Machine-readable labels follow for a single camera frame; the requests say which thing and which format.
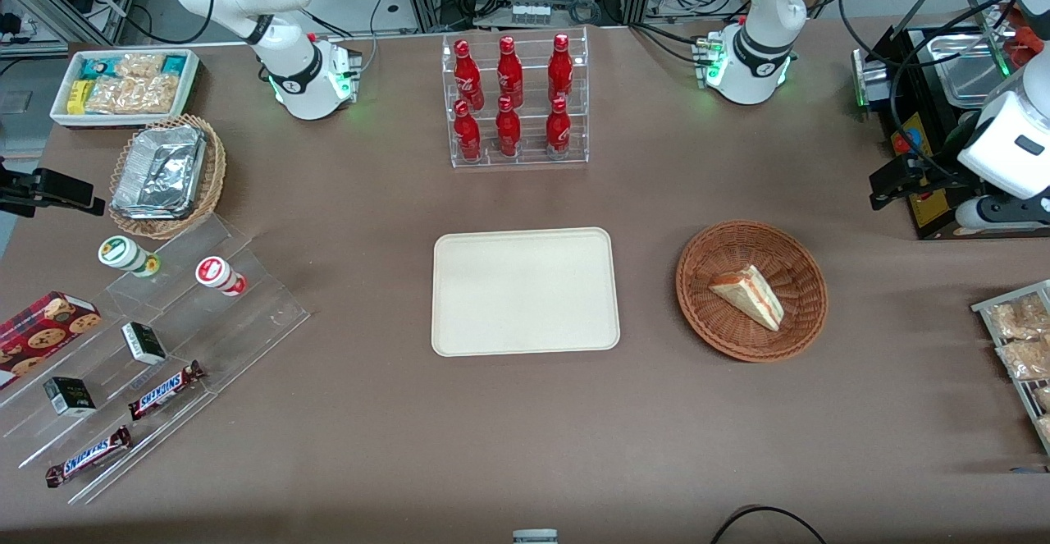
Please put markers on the small red object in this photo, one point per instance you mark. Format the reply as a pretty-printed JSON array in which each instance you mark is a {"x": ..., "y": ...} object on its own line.
[{"x": 1029, "y": 45}]

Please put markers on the triangular sandwich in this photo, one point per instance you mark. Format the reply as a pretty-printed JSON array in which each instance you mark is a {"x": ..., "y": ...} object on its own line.
[{"x": 750, "y": 296}]

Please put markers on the stack of foil trays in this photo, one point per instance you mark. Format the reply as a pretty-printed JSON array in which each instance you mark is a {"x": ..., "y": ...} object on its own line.
[{"x": 160, "y": 171}]

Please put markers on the red tartan cookie box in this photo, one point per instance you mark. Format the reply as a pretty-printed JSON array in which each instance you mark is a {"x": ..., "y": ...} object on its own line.
[{"x": 45, "y": 331}]

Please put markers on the clear acrylic step stand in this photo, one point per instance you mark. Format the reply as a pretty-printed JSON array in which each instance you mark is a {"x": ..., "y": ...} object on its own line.
[{"x": 246, "y": 322}]

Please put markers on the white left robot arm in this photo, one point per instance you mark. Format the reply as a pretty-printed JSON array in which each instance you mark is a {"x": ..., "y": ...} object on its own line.
[{"x": 759, "y": 31}]

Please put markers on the light wicker basket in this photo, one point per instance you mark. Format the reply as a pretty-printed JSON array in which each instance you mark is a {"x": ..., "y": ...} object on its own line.
[{"x": 215, "y": 175}]

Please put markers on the red cola bottle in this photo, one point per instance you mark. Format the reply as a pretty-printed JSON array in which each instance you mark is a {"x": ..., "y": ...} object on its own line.
[
  {"x": 467, "y": 134},
  {"x": 509, "y": 72},
  {"x": 468, "y": 76},
  {"x": 508, "y": 130},
  {"x": 560, "y": 68},
  {"x": 558, "y": 130}
]

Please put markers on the clear acrylic bottle rack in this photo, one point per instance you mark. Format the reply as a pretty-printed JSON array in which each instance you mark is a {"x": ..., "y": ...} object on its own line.
[{"x": 531, "y": 130}]

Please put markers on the teal snack packet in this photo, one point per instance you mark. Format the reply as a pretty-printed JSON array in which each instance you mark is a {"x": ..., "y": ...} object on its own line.
[
  {"x": 100, "y": 68},
  {"x": 174, "y": 64}
]

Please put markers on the stainless steel pan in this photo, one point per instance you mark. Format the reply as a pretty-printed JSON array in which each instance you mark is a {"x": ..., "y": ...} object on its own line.
[{"x": 968, "y": 68}]

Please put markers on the red lid yogurt cup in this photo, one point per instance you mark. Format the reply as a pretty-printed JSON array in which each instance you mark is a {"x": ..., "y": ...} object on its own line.
[{"x": 216, "y": 273}]

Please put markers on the green lid yogurt cup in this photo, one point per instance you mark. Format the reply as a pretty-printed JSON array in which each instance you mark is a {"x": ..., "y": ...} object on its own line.
[{"x": 123, "y": 253}]

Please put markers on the brown wicker basket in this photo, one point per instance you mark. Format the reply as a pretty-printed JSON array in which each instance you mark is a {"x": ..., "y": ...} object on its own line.
[{"x": 738, "y": 335}]

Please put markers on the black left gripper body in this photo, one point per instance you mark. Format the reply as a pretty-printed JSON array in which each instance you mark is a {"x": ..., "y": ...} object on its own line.
[{"x": 925, "y": 170}]

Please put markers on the tray of packaged snacks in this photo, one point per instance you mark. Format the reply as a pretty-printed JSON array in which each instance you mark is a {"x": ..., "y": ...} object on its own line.
[{"x": 980, "y": 308}]

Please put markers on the clear snack bag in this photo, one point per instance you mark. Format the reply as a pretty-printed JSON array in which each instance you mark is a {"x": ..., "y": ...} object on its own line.
[
  {"x": 1042, "y": 398},
  {"x": 1044, "y": 427},
  {"x": 1025, "y": 358},
  {"x": 1017, "y": 318}
]

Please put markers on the yellow snack packet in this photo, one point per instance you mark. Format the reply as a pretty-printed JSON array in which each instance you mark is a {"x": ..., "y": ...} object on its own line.
[{"x": 78, "y": 98}]

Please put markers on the white plastic snack bin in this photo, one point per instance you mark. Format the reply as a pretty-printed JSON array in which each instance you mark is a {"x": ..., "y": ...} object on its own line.
[{"x": 61, "y": 113}]

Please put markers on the beige plastic tray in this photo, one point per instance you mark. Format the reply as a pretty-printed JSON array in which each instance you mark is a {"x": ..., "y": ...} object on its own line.
[{"x": 525, "y": 291}]

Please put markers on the Snickers chocolate bar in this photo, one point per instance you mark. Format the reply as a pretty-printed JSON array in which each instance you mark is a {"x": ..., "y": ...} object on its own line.
[
  {"x": 164, "y": 390},
  {"x": 89, "y": 457}
]

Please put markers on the small grey device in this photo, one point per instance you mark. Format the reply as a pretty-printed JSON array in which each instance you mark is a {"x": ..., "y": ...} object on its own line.
[{"x": 535, "y": 537}]

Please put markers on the clear cracker bag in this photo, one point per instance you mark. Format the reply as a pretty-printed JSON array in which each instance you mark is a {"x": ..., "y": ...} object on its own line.
[
  {"x": 131, "y": 97},
  {"x": 141, "y": 65}
]

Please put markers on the small black carton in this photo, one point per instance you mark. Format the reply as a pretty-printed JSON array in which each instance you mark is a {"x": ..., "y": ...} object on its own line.
[
  {"x": 144, "y": 344},
  {"x": 70, "y": 397}
]

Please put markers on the black countertop appliance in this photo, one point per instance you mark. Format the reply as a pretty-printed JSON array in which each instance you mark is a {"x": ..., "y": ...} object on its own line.
[{"x": 898, "y": 56}]

